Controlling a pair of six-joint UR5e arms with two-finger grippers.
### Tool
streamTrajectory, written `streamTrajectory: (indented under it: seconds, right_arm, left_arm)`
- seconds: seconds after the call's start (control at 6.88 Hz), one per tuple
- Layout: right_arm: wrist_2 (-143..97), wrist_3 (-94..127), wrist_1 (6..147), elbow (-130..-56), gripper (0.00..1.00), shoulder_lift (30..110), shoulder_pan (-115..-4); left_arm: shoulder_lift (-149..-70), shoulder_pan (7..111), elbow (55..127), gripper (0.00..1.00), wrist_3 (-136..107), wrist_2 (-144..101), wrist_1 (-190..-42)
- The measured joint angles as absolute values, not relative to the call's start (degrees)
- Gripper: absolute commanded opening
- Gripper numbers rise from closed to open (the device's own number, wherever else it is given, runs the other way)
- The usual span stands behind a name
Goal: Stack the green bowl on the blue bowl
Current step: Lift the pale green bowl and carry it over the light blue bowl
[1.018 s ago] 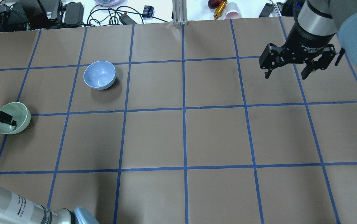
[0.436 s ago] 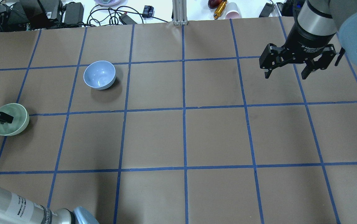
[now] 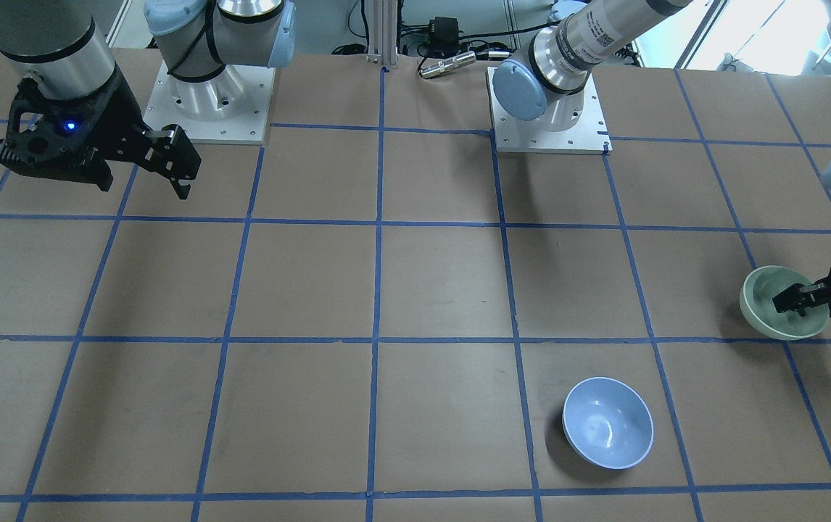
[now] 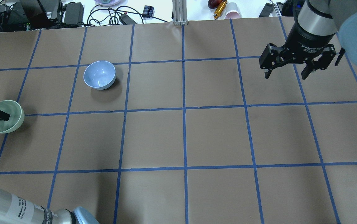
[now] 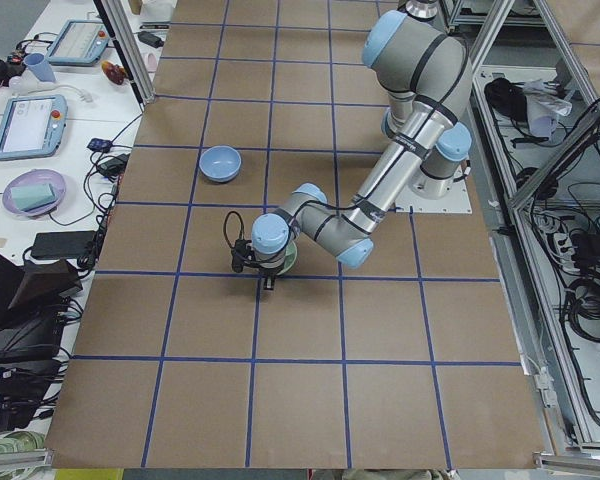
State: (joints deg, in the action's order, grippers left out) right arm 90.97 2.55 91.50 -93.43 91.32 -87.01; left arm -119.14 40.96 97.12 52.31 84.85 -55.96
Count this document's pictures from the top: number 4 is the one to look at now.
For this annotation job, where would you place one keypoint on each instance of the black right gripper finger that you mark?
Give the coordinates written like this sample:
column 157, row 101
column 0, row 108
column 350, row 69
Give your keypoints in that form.
column 322, row 63
column 271, row 58

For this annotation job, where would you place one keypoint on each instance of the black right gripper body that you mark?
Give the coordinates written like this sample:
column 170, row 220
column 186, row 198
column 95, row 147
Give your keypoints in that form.
column 305, row 41

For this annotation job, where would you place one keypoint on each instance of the green bowl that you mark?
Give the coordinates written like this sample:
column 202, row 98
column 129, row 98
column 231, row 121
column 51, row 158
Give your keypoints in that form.
column 16, row 118

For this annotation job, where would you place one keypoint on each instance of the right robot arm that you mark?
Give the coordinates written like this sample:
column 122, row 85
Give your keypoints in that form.
column 325, row 17

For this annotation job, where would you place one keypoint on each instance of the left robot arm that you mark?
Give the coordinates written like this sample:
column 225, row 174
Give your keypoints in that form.
column 16, row 210

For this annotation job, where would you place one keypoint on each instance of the blue bowl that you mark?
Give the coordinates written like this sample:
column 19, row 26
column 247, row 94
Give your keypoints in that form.
column 100, row 75

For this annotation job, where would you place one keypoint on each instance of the black power adapter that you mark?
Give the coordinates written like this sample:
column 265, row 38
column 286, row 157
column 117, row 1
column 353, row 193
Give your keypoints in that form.
column 267, row 10

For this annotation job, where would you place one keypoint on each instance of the pink cup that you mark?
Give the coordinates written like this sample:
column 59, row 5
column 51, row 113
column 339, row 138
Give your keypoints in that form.
column 232, row 11

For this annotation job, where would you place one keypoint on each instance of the gold yellow bottle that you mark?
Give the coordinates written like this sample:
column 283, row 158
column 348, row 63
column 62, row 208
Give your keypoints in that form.
column 219, row 10

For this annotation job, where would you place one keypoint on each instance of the red mango toy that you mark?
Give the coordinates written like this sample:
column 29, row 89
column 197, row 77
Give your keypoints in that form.
column 212, row 4

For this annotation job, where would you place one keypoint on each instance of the black equipment box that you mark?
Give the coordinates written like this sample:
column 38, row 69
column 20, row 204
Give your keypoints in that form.
column 25, row 15

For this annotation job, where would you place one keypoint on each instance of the purple plate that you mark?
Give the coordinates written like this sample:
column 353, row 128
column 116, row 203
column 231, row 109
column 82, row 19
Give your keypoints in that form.
column 107, row 2

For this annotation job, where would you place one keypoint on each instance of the aluminium frame post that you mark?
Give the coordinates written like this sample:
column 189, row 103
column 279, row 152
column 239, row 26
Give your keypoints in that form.
column 180, row 12

